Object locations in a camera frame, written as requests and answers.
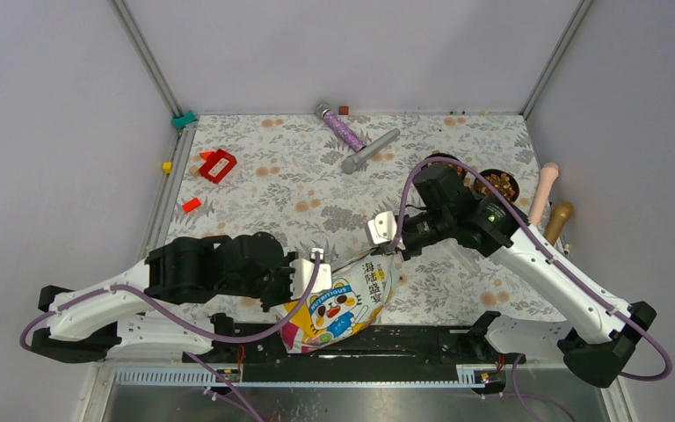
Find floral table mat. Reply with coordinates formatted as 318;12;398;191
158;114;561;325

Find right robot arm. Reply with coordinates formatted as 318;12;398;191
389;156;657;389

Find gold microphone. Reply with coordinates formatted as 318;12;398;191
544;201;574;244

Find pink microphone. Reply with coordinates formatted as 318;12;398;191
528;162;560;226

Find cat food bag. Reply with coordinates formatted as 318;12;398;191
275;253;399;354

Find red toy block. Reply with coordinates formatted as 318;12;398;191
199;149;237;184

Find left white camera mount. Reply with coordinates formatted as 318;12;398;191
290;248;332;300

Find left black pet bowl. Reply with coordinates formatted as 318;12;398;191
428;150;467;178

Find small orange block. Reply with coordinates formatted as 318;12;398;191
182;197;202;214

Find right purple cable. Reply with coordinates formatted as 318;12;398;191
387;156;674;422

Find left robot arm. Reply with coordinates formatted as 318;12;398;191
19;232;299;364

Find right black pet bowl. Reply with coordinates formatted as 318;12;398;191
472;169;520;202

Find grey microphone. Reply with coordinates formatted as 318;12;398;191
340;128;401;174

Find clear plastic scoop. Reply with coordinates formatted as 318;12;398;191
444;241;481;275

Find teal corner clip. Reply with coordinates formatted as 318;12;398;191
171;111;198;129

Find purple glitter microphone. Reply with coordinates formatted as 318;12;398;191
315;103;366;152

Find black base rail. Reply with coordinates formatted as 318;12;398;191
198;315;518;383

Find black pet bowl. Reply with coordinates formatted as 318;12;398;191
428;150;467;178
472;169;520;202

